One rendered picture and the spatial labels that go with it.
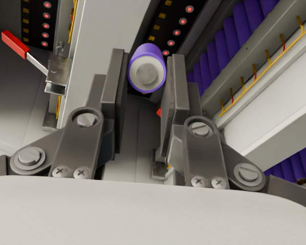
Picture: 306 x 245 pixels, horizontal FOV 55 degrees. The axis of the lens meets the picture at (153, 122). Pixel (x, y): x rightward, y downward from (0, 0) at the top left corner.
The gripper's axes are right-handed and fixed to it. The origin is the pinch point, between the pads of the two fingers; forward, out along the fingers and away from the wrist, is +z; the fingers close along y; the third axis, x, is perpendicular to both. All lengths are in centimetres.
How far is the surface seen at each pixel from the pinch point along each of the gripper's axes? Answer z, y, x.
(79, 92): 14.0, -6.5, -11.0
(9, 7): 39.4, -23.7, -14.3
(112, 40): 12.4, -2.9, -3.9
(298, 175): 16.7, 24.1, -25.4
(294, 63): 12.6, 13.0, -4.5
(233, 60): 17.4, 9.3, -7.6
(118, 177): 18.4, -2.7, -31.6
